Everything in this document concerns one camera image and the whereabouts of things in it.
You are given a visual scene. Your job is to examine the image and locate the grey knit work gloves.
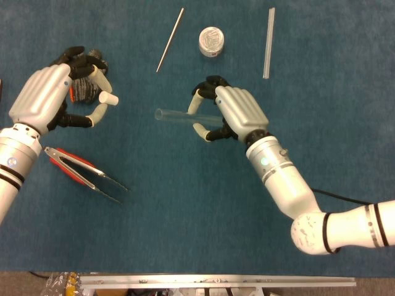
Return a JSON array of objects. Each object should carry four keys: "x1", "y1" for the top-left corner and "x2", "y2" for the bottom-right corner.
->
[{"x1": 68, "y1": 49, "x2": 109, "y2": 105}]

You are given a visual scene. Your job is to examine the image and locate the aluminium frame rail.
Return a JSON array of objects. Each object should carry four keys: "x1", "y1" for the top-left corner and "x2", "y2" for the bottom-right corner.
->
[{"x1": 79, "y1": 273, "x2": 357, "y2": 290}]

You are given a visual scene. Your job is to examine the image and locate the thin metal stirring rod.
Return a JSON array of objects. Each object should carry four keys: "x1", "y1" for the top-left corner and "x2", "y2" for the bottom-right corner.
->
[{"x1": 156, "y1": 7, "x2": 185, "y2": 73}]

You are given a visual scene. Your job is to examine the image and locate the teal felt table cover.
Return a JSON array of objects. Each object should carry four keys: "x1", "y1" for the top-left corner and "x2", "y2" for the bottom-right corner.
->
[{"x1": 0, "y1": 0, "x2": 395, "y2": 278}]

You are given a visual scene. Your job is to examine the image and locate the clear glass test tube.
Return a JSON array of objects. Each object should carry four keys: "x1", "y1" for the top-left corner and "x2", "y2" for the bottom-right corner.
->
[{"x1": 154, "y1": 108, "x2": 225, "y2": 127}]

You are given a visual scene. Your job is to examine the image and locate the clear glass strip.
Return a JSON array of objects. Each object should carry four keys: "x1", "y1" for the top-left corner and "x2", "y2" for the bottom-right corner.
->
[{"x1": 262, "y1": 7, "x2": 276, "y2": 80}]

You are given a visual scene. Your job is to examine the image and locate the small white stopper cap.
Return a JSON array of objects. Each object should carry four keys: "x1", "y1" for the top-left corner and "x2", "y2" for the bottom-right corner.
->
[{"x1": 98, "y1": 91, "x2": 120, "y2": 106}]

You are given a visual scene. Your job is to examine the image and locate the white round lidded jar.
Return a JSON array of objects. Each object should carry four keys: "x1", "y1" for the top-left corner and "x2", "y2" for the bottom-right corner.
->
[{"x1": 198, "y1": 27, "x2": 225, "y2": 58}]

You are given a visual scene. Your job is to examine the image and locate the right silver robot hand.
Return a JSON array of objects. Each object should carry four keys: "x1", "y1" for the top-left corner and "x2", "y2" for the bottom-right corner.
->
[{"x1": 187, "y1": 75, "x2": 270, "y2": 145}]

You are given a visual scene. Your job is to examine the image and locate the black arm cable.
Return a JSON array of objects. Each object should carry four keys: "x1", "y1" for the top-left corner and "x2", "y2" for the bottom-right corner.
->
[{"x1": 310, "y1": 187, "x2": 373, "y2": 206}]

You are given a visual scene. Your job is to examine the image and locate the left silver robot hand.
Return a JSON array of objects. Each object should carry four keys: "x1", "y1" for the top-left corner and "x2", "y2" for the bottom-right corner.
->
[{"x1": 8, "y1": 46, "x2": 114, "y2": 136}]

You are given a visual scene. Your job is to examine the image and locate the crinkled clear plastic bag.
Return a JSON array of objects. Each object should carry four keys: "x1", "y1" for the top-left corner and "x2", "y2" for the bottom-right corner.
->
[{"x1": 39, "y1": 271, "x2": 81, "y2": 296}]

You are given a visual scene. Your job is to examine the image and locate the red handled metal tongs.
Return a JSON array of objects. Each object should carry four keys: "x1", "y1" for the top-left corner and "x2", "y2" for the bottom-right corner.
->
[{"x1": 44, "y1": 146, "x2": 131, "y2": 205}]

